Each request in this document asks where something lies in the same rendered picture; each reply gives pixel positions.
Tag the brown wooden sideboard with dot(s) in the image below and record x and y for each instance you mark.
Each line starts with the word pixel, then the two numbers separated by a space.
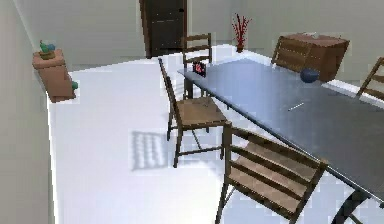
pixel 328 53

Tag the small black and red box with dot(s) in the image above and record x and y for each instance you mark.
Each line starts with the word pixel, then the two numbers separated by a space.
pixel 199 69

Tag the brown wooden slatted chair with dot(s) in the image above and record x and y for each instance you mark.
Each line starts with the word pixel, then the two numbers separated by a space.
pixel 290 55
pixel 270 176
pixel 373 81
pixel 197 50
pixel 196 113

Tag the dark grey dining table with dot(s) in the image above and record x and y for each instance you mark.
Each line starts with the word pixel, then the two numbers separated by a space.
pixel 300 113

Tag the red twig plant in pot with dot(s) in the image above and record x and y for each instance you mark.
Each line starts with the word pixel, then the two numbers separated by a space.
pixel 240 31

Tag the dark blue ball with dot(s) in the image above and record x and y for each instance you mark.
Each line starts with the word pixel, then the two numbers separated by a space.
pixel 309 75

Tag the green and blue potted plant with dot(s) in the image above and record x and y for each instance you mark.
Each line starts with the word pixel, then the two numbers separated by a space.
pixel 47 50

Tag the dark brown room door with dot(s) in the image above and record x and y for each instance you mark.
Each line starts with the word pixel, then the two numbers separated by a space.
pixel 165 28

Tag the small green round object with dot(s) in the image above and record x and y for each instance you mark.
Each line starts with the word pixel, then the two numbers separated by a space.
pixel 74 85

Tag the pale small object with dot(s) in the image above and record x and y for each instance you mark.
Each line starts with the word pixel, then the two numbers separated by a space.
pixel 314 34

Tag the pale brown small cabinet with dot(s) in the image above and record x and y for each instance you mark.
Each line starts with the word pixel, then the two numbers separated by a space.
pixel 55 75

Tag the thin white stick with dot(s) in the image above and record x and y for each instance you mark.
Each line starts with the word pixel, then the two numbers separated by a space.
pixel 296 106

